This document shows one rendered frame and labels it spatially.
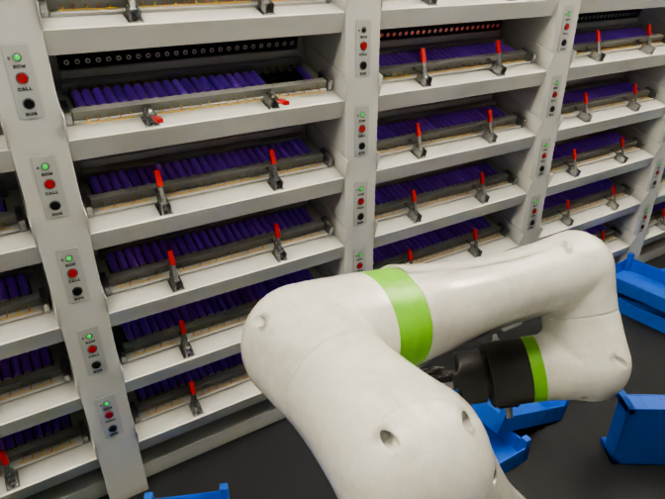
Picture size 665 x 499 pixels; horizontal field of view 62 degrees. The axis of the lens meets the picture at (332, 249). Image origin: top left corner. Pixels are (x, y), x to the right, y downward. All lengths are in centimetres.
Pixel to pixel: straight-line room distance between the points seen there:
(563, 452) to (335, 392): 137
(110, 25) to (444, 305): 80
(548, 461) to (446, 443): 133
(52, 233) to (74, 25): 38
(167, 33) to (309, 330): 79
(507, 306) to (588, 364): 18
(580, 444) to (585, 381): 100
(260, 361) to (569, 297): 42
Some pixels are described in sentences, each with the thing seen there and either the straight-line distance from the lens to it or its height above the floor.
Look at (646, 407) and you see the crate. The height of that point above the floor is 20.
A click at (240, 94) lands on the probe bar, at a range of 127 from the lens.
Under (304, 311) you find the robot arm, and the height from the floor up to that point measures 94.
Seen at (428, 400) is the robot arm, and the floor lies 94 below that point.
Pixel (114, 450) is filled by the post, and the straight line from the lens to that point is 153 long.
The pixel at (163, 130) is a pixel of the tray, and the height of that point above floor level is 93.
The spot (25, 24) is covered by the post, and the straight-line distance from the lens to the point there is 111.
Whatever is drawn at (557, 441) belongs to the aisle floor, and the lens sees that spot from 180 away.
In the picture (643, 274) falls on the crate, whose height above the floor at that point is 9.
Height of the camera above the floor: 122
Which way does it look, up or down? 28 degrees down
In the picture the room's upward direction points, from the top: straight up
